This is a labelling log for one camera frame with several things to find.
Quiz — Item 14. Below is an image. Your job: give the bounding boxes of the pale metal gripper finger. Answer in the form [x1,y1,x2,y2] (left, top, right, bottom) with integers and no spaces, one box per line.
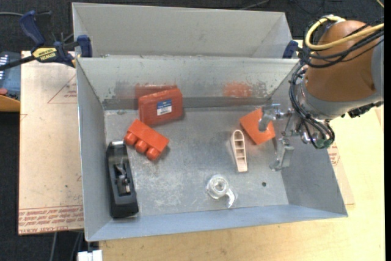
[268,136,295,172]
[258,103,282,133]

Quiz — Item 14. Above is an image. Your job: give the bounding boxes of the orange flat block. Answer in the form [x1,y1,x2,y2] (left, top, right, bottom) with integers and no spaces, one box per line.
[239,108,276,145]

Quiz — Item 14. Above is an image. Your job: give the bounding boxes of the beige plastic wedge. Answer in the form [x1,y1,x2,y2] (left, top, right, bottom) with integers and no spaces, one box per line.
[229,129,249,174]

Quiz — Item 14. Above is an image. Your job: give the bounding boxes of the grey metal bin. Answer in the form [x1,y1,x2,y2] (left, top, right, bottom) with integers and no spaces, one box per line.
[71,2,349,243]

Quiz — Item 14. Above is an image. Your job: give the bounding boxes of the orange case with white label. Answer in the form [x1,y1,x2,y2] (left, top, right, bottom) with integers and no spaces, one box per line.
[137,87,185,128]

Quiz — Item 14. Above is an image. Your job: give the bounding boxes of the orange toy building brick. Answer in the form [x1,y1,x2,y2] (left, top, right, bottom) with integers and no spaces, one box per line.
[123,119,170,162]

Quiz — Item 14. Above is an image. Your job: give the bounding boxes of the black stapler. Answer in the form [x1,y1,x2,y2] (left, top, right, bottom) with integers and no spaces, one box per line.
[105,140,140,219]

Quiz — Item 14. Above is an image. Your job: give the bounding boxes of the brown cardboard board, red print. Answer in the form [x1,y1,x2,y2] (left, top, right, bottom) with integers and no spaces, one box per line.
[18,50,356,236]

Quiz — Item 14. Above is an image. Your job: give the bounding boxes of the black cylinder on white bracket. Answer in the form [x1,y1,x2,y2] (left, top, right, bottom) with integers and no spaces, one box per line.
[347,102,376,119]

